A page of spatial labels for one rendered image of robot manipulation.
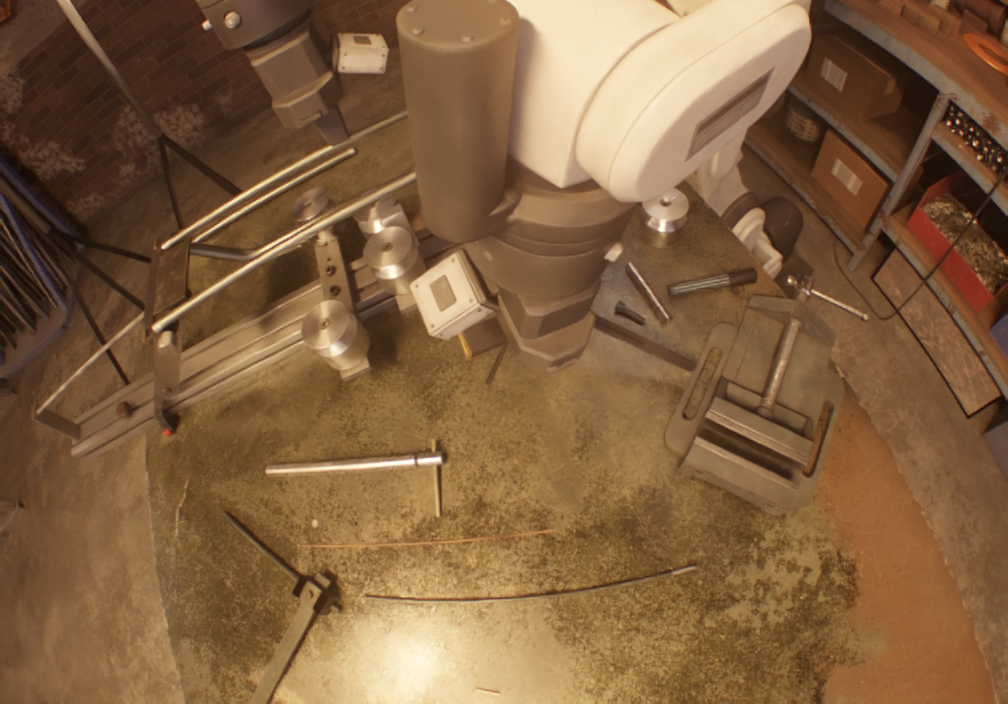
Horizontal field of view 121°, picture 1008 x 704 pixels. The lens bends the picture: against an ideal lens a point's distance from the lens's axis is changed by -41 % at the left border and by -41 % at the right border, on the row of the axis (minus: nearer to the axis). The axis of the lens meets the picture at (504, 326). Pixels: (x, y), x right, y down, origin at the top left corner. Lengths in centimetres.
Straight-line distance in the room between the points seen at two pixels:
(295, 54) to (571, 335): 29
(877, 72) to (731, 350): 133
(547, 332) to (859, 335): 148
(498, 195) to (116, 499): 218
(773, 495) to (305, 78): 49
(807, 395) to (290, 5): 53
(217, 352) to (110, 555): 175
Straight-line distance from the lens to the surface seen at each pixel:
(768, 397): 44
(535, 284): 24
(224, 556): 55
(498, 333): 38
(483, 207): 18
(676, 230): 51
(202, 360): 61
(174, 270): 50
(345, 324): 42
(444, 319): 30
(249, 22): 38
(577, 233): 20
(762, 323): 48
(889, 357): 173
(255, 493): 53
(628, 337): 41
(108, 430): 72
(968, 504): 179
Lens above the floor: 129
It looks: 59 degrees down
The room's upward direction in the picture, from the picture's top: 20 degrees counter-clockwise
